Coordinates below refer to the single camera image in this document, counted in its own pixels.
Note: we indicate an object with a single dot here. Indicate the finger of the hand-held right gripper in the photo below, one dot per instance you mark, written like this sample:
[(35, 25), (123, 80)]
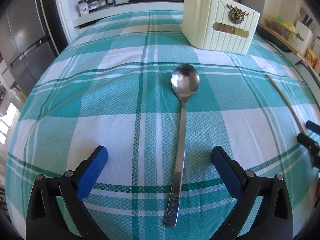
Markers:
[(308, 142), (313, 127)]

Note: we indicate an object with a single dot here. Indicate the cream ribbed utensil holder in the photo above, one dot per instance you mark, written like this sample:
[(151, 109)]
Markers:
[(200, 25)]

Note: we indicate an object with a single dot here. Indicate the yellow snack packet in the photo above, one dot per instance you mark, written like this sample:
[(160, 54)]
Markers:
[(311, 57)]

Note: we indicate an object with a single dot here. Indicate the bag of vegetables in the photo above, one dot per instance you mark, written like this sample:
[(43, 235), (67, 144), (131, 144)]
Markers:
[(283, 27)]

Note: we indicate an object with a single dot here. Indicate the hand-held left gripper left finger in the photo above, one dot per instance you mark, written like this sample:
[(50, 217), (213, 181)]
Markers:
[(95, 166)]

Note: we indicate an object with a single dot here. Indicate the black spice rack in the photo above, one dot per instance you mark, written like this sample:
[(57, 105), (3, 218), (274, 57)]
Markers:
[(93, 6)]

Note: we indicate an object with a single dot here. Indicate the brown chopstick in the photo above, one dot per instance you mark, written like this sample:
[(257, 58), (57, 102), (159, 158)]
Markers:
[(281, 93)]

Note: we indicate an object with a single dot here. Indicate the grey refrigerator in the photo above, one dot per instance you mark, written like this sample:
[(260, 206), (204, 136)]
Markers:
[(22, 30)]

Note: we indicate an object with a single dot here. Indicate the wooden cutting board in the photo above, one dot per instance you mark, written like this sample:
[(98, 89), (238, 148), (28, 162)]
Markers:
[(277, 38)]

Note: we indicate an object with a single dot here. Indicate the white knife block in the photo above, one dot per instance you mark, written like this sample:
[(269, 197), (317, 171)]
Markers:
[(303, 36)]

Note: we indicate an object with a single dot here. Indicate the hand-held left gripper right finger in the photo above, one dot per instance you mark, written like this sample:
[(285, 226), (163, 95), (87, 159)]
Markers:
[(226, 170)]

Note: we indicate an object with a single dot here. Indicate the teal plaid tablecloth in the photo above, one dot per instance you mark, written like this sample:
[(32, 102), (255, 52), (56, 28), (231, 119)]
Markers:
[(100, 105)]

